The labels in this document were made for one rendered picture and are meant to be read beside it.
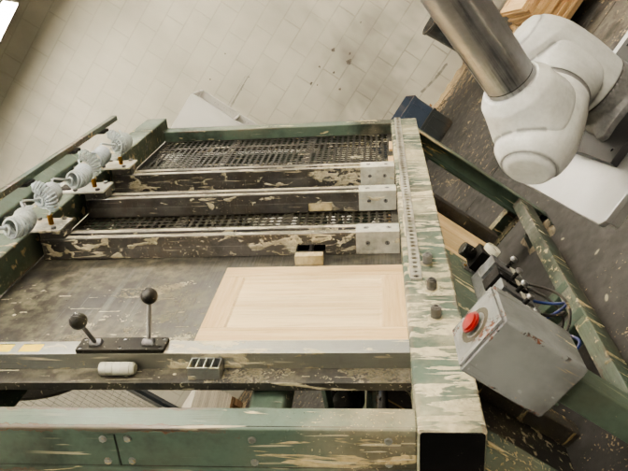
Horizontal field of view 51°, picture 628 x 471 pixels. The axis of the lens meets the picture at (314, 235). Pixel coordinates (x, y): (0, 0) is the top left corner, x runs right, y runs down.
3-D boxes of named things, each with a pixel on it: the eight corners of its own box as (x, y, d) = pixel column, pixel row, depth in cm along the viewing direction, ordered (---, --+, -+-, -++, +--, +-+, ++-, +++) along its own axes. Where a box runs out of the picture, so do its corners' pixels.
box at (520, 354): (593, 374, 105) (504, 318, 102) (544, 421, 110) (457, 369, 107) (573, 334, 116) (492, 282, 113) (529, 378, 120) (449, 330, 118)
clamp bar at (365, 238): (399, 256, 186) (399, 177, 177) (7, 263, 199) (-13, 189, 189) (398, 241, 195) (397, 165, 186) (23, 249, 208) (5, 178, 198)
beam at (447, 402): (486, 480, 115) (489, 432, 111) (417, 479, 117) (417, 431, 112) (416, 139, 316) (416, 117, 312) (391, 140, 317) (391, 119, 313)
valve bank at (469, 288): (605, 362, 133) (511, 303, 129) (558, 407, 138) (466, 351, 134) (547, 255, 178) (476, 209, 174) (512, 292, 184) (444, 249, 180)
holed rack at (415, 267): (422, 279, 162) (422, 278, 162) (410, 280, 162) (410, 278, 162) (400, 118, 312) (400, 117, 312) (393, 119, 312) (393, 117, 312)
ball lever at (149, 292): (153, 349, 141) (154, 287, 143) (136, 349, 142) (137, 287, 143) (160, 348, 145) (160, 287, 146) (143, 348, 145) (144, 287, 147)
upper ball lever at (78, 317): (104, 353, 144) (80, 324, 134) (88, 353, 145) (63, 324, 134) (107, 337, 147) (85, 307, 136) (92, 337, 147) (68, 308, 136)
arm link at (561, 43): (630, 42, 141) (552, -18, 137) (616, 101, 133) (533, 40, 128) (575, 80, 155) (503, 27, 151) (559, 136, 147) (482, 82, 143)
